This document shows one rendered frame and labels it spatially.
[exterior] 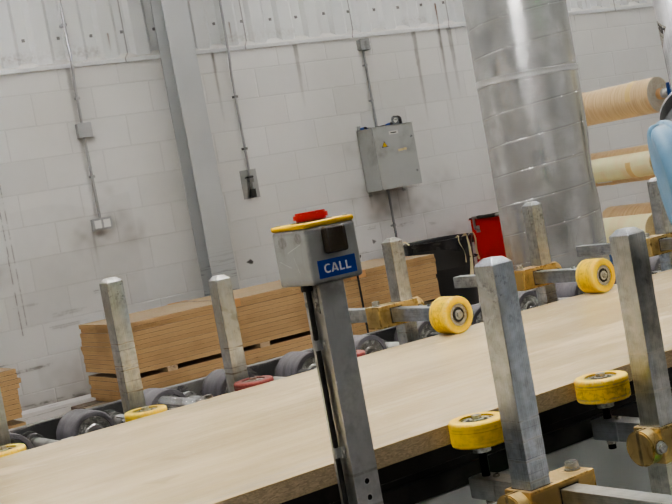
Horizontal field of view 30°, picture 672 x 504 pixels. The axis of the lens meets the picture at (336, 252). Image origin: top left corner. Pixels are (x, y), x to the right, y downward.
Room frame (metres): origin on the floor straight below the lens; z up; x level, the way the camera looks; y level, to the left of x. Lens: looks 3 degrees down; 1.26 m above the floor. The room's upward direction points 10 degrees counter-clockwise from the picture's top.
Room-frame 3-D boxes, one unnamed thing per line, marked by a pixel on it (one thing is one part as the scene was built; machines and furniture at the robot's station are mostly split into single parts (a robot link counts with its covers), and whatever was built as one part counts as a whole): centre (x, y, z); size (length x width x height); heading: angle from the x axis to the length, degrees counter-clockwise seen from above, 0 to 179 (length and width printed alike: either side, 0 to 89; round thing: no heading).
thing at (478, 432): (1.71, -0.15, 0.85); 0.08 x 0.08 x 0.11
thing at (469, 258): (9.70, -0.79, 0.36); 0.58 x 0.56 x 0.72; 32
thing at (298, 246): (1.43, 0.02, 1.18); 0.07 x 0.07 x 0.08; 35
